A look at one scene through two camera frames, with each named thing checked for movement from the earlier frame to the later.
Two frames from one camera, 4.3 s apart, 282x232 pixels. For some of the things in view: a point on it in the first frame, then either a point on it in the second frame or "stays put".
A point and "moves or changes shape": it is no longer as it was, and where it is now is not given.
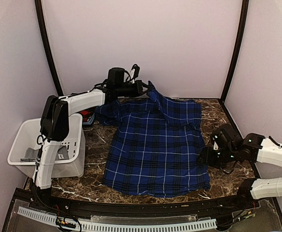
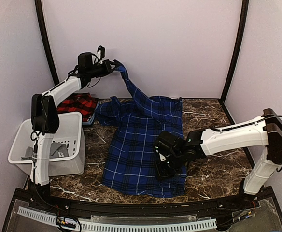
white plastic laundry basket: (71, 161) stays put
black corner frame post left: (38, 7) stays put
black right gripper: (207, 157) → (161, 174)
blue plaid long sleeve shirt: (157, 145) moves or changes shape
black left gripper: (139, 89) → (108, 69)
